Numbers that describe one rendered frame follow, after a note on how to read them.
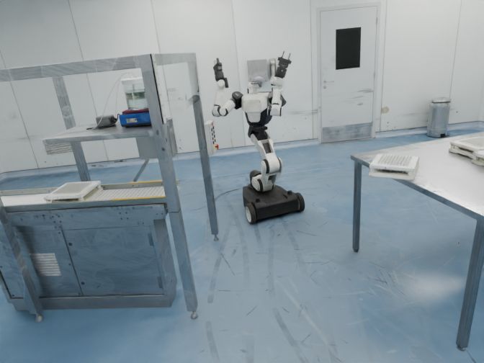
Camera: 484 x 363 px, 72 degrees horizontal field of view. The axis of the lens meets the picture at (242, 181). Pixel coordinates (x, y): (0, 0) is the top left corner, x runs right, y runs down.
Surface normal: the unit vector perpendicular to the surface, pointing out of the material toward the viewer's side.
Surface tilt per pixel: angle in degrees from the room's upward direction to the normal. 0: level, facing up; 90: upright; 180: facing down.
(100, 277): 91
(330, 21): 90
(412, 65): 90
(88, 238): 90
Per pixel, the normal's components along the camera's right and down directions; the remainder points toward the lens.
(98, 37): 0.06, 0.35
